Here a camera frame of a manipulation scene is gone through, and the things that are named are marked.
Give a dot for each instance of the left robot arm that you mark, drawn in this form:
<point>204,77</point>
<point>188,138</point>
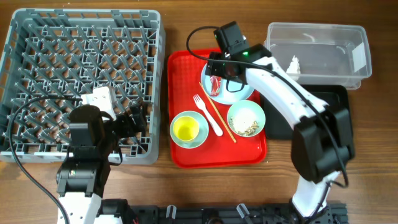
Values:
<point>84,172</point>

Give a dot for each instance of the light blue plate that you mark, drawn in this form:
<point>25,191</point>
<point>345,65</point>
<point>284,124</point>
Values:
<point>226,97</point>

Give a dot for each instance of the wooden chopstick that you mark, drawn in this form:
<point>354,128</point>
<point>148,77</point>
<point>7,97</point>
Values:
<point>219,115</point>

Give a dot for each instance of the rice and peanut scraps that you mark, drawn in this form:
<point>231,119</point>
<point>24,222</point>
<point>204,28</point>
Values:
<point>243,124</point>

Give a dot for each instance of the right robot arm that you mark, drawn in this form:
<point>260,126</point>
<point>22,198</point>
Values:
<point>322,142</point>

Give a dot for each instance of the light blue bowl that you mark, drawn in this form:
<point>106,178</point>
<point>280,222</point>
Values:
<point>202,135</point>

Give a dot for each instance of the clear plastic bin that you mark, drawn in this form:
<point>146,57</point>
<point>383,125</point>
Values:
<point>329,54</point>

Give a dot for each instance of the red plastic tray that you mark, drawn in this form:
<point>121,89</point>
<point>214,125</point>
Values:
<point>183,77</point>

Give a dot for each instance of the grey dishwasher rack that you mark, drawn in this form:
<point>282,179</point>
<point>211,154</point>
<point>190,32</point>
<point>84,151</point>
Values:
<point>53,56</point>

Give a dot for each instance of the red snack wrapper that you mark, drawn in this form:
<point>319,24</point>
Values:
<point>215,85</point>

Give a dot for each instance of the yellow plastic cup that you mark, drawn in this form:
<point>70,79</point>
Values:
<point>186,128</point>

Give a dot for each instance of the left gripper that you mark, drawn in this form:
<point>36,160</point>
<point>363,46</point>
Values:
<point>129,129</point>

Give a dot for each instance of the green bowl with leftovers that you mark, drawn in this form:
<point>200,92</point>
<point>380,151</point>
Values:
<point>247,106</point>

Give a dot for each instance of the white tissue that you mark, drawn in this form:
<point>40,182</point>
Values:
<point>294,67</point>

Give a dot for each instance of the white plastic fork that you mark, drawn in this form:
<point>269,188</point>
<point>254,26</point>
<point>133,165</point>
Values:
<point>201,105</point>

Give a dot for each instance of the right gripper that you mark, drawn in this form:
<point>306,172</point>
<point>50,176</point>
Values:
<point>214,69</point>

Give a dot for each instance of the black waste tray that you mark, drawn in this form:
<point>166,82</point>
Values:
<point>277,128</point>

